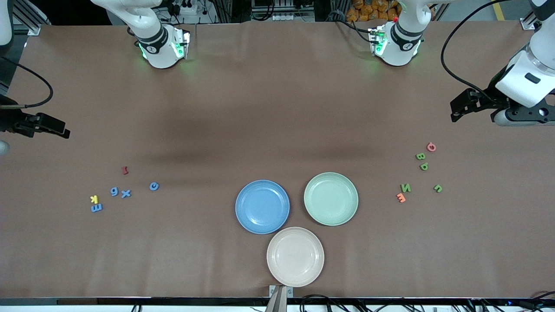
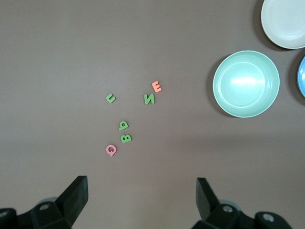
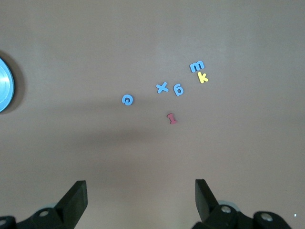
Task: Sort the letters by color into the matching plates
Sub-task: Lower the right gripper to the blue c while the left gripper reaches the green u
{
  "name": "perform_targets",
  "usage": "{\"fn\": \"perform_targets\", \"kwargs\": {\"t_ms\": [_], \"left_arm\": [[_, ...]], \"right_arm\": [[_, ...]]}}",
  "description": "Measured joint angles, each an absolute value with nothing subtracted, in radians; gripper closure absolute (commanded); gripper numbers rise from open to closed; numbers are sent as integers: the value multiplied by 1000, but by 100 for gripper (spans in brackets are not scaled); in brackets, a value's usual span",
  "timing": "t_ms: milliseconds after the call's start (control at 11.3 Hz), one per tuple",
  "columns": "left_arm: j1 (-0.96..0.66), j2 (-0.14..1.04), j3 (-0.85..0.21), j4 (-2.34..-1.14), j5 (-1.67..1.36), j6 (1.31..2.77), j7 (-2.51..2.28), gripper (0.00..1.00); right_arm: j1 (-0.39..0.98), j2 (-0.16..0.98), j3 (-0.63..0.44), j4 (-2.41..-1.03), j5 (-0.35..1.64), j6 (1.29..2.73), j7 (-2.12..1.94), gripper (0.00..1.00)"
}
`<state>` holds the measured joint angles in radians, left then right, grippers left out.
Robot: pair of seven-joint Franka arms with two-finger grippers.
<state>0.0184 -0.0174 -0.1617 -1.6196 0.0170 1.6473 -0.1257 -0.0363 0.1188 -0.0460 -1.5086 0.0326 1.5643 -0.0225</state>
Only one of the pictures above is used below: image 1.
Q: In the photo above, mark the orange foam letter E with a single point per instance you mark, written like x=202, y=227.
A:
x=401, y=198

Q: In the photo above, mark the aluminium frame profile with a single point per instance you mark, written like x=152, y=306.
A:
x=27, y=19
x=530, y=24

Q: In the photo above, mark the pile of orange bags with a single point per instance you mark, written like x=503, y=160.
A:
x=368, y=11

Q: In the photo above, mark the beige plate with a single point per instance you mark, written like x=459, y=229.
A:
x=295, y=258

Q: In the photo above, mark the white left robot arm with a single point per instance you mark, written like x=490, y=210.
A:
x=401, y=43

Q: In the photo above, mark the black table edge rail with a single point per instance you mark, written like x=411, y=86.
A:
x=130, y=301

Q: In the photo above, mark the blue foam letter X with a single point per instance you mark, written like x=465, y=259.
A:
x=125, y=193

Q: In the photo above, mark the blue foam number six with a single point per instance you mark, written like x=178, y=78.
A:
x=112, y=191

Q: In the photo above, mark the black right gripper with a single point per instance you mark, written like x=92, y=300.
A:
x=8, y=121

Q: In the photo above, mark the green plate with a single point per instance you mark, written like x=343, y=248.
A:
x=331, y=212

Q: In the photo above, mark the long white power strip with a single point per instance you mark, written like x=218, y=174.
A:
x=286, y=17

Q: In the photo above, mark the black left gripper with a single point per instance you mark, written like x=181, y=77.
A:
x=489, y=102

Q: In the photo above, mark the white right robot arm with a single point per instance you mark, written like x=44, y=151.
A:
x=158, y=43

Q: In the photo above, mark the blue foam letter E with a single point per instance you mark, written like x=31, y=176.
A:
x=96, y=208

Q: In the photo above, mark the blue plate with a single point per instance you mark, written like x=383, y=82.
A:
x=260, y=216

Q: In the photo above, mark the yellow foam letter K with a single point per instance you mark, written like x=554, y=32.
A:
x=93, y=199

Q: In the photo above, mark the white socket strip with plugs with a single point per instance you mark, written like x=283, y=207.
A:
x=188, y=8

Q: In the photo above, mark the pink foam letter G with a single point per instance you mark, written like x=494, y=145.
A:
x=428, y=147

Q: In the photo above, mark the blue foam letter C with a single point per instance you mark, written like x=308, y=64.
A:
x=151, y=186

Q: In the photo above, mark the green foam letter P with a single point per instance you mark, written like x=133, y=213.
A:
x=423, y=166

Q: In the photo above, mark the grey metal table bracket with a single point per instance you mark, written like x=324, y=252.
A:
x=277, y=299

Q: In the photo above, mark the green foam letter B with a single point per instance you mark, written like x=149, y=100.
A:
x=420, y=156

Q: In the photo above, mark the brown paper table cover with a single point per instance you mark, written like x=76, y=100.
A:
x=277, y=108

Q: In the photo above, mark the green foam letter N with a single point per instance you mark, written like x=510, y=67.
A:
x=406, y=188

